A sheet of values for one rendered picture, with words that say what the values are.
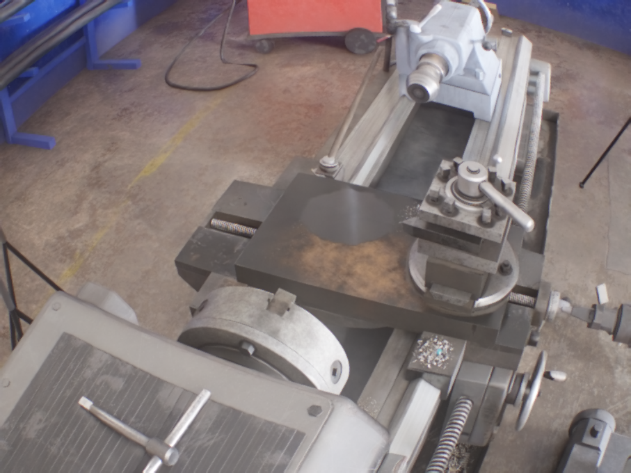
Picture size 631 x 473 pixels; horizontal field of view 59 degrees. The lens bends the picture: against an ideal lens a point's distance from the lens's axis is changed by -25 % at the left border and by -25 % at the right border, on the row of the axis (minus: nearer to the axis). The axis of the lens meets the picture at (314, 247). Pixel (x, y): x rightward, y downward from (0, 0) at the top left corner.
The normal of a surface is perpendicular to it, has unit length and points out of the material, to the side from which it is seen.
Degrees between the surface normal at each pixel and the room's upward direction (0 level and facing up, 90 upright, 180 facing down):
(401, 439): 36
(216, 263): 0
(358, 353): 17
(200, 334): 90
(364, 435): 45
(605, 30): 90
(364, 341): 0
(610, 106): 0
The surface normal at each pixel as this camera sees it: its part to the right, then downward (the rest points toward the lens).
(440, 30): -0.05, -0.73
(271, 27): -0.05, 0.68
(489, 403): -0.39, 0.64
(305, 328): 0.52, -0.45
